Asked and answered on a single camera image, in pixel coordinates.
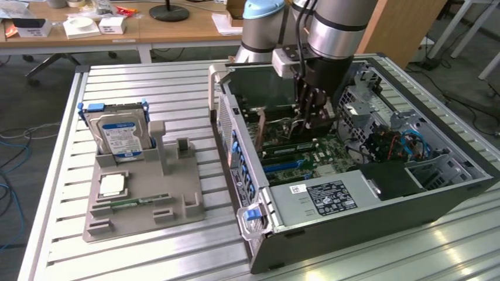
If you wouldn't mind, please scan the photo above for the green motherboard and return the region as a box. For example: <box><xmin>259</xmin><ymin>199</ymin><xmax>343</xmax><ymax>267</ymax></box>
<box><xmin>233</xmin><ymin>96</ymin><xmax>360</xmax><ymax>188</ymax></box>

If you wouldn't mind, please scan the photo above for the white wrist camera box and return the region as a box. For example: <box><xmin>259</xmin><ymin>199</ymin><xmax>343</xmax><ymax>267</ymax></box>
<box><xmin>272</xmin><ymin>43</ymin><xmax>311</xmax><ymax>79</ymax></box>

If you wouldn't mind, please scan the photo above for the black round lamp base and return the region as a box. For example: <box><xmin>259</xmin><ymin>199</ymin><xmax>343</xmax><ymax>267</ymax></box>
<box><xmin>148</xmin><ymin>0</ymin><xmax>192</xmax><ymax>22</ymax></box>

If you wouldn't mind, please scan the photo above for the small white labelled box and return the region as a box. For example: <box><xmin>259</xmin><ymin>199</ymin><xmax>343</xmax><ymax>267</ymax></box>
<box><xmin>97</xmin><ymin>16</ymin><xmax>127</xmax><ymax>35</ymax></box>

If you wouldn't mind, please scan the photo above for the wooden cabinet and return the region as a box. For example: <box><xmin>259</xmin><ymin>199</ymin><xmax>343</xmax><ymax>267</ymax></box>
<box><xmin>353</xmin><ymin>0</ymin><xmax>449</xmax><ymax>68</ymax></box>

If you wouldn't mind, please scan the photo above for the blue floor cable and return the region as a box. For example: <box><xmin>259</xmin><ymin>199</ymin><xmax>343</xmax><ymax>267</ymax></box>
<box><xmin>0</xmin><ymin>140</ymin><xmax>31</xmax><ymax>251</ymax></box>

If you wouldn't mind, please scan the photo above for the white floor cable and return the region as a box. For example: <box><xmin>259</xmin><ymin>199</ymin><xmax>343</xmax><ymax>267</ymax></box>
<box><xmin>0</xmin><ymin>122</ymin><xmax>61</xmax><ymax>141</ymax></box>

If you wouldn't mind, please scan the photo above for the red disk wire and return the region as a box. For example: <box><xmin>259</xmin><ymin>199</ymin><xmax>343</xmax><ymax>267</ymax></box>
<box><xmin>384</xmin><ymin>131</ymin><xmax>404</xmax><ymax>161</ymax></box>

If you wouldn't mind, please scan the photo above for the blue expansion slot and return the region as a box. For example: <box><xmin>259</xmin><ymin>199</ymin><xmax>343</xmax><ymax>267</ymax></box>
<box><xmin>263</xmin><ymin>159</ymin><xmax>307</xmax><ymax>174</ymax></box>

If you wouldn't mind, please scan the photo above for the hard disk in blue carrier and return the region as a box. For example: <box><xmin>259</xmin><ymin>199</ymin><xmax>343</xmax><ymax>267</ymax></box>
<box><xmin>77</xmin><ymin>98</ymin><xmax>153</xmax><ymax>162</ymax></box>

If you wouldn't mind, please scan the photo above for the white table frame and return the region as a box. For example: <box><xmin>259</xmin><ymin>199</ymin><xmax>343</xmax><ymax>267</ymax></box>
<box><xmin>425</xmin><ymin>0</ymin><xmax>500</xmax><ymax>80</ymax></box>

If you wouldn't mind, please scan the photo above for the blue case latch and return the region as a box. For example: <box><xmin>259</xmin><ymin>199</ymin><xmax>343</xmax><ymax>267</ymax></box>
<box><xmin>241</xmin><ymin>208</ymin><xmax>261</xmax><ymax>225</ymax></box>

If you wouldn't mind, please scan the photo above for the wooden desk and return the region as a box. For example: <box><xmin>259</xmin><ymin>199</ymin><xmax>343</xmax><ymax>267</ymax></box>
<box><xmin>0</xmin><ymin>0</ymin><xmax>355</xmax><ymax>87</ymax></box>

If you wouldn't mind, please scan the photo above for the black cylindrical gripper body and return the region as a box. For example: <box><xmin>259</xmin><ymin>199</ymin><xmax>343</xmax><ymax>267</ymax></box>
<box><xmin>299</xmin><ymin>57</ymin><xmax>353</xmax><ymax>98</ymax></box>

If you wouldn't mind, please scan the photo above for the dark RAM stick white label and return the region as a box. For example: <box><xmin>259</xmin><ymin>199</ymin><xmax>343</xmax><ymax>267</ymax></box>
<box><xmin>265</xmin><ymin>142</ymin><xmax>317</xmax><ymax>156</ymax></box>

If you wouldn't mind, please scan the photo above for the silver perforated drive bracket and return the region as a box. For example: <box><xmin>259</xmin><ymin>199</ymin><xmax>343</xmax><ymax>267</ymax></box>
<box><xmin>404</xmin><ymin>153</ymin><xmax>475</xmax><ymax>191</ymax></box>

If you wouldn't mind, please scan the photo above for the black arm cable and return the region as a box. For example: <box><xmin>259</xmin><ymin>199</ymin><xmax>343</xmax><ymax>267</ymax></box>
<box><xmin>293</xmin><ymin>0</ymin><xmax>317</xmax><ymax>81</ymax></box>

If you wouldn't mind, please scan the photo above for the black wire bundle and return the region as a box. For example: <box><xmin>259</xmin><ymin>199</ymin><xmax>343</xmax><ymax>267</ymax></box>
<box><xmin>359</xmin><ymin>131</ymin><xmax>392</xmax><ymax>163</ymax></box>

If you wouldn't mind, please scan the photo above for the white paper stack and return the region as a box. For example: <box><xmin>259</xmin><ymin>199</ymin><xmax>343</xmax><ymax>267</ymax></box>
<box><xmin>212</xmin><ymin>12</ymin><xmax>245</xmax><ymax>36</ymax></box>

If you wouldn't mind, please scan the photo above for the green RAM stick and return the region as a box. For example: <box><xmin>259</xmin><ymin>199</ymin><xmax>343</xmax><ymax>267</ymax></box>
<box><xmin>93</xmin><ymin>193</ymin><xmax>172</xmax><ymax>210</ymax></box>

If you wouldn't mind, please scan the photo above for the clear plastic bag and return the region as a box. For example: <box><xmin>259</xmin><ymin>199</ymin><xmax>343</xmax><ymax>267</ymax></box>
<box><xmin>93</xmin><ymin>0</ymin><xmax>115</xmax><ymax>15</ymax></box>

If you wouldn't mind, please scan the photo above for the silver disk bay cage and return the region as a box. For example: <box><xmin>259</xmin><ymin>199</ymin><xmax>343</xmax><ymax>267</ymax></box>
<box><xmin>335</xmin><ymin>84</ymin><xmax>429</xmax><ymax>147</ymax></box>

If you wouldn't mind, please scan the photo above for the black floor cable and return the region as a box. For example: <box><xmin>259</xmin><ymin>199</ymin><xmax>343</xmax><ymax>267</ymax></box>
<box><xmin>405</xmin><ymin>35</ymin><xmax>500</xmax><ymax>135</ymax></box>

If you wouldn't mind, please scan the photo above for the silver CPU chip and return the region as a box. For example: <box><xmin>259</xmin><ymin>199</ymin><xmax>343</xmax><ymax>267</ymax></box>
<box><xmin>99</xmin><ymin>175</ymin><xmax>127</xmax><ymax>196</ymax></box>

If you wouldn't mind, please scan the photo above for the white square dish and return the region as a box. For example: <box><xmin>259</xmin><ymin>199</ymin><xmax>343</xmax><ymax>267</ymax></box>
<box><xmin>61</xmin><ymin>16</ymin><xmax>101</xmax><ymax>40</ymax></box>

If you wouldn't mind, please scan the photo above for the brown cardboard box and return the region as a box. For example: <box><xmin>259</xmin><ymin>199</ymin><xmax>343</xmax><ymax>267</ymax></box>
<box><xmin>225</xmin><ymin>0</ymin><xmax>251</xmax><ymax>29</ymax></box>

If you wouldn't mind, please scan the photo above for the black plastic shroud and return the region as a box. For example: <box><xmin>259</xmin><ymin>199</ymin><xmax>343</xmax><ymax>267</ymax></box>
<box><xmin>357</xmin><ymin>162</ymin><xmax>427</xmax><ymax>201</ymax></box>

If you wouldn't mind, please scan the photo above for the grey power supply unit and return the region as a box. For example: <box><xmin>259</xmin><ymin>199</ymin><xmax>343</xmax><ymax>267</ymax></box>
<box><xmin>268</xmin><ymin>171</ymin><xmax>383</xmax><ymax>228</ymax></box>

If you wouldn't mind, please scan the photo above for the dark grey PC case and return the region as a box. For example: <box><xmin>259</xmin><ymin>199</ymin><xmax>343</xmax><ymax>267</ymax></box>
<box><xmin>208</xmin><ymin>52</ymin><xmax>495</xmax><ymax>275</ymax></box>

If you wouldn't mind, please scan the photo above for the grey plastic parts rack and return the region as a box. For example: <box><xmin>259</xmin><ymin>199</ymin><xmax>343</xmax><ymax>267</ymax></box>
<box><xmin>81</xmin><ymin>119</ymin><xmax>207</xmax><ymax>244</ymax></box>

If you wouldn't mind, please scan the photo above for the blue disk wire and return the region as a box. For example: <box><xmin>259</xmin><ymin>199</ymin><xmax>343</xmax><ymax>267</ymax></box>
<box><xmin>401</xmin><ymin>128</ymin><xmax>433</xmax><ymax>161</ymax></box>

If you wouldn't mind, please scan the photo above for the white box black lid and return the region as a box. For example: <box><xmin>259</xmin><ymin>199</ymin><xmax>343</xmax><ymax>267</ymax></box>
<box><xmin>11</xmin><ymin>18</ymin><xmax>53</xmax><ymax>38</ymax></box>

